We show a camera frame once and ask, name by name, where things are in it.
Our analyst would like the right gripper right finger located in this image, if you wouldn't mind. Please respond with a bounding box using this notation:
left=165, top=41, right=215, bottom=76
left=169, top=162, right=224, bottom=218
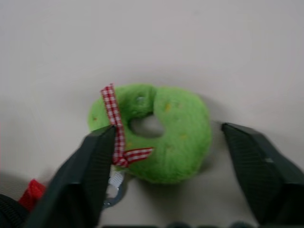
left=221, top=122, right=304, bottom=227

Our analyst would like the black mesh paddle case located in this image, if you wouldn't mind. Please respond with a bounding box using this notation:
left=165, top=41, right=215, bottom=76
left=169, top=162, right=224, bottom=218
left=0, top=179, right=47, bottom=228

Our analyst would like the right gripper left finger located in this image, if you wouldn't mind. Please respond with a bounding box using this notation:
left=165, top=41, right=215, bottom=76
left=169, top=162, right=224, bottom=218
left=23, top=124, right=118, bottom=228

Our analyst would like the green plush wreath keychain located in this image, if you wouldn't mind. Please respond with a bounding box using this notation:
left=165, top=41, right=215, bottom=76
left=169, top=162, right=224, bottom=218
left=87, top=82, right=213, bottom=210

